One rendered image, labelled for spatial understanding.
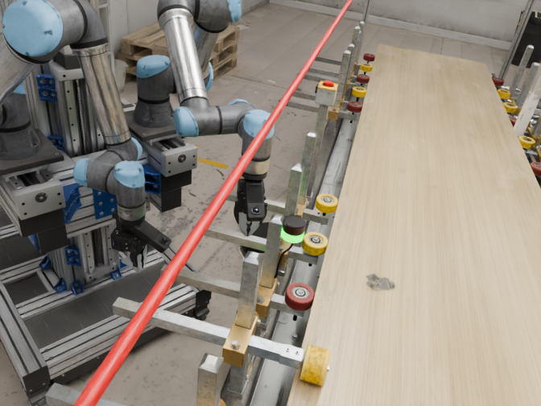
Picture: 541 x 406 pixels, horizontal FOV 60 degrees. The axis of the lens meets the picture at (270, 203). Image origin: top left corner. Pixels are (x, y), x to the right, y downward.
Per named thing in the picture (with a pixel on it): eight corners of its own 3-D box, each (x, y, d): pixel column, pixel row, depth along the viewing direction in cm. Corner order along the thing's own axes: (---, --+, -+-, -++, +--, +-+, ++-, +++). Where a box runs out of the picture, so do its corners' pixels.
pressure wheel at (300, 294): (278, 325, 134) (283, 296, 128) (284, 306, 141) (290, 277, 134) (305, 333, 133) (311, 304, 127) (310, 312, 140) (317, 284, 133)
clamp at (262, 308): (248, 314, 133) (249, 301, 131) (261, 283, 144) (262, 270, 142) (267, 319, 133) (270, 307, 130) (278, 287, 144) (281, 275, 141)
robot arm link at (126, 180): (121, 155, 127) (150, 163, 125) (123, 189, 133) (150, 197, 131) (105, 168, 120) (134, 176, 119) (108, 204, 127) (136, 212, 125)
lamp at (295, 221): (271, 285, 134) (281, 224, 122) (276, 272, 138) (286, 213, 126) (291, 290, 133) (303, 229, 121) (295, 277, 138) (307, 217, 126)
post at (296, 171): (272, 283, 169) (291, 167, 142) (274, 276, 172) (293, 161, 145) (281, 285, 168) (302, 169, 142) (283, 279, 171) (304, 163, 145)
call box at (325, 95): (314, 105, 182) (317, 85, 178) (317, 98, 188) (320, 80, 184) (332, 109, 181) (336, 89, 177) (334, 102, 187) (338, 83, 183)
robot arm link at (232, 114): (212, 97, 125) (225, 114, 117) (252, 96, 129) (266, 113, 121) (211, 125, 130) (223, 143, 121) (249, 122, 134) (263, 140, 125)
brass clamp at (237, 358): (218, 361, 107) (220, 346, 105) (237, 318, 118) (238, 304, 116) (244, 369, 107) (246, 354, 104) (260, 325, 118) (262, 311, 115)
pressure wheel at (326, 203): (320, 232, 173) (326, 206, 167) (307, 220, 178) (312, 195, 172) (336, 226, 177) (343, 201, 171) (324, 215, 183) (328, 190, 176)
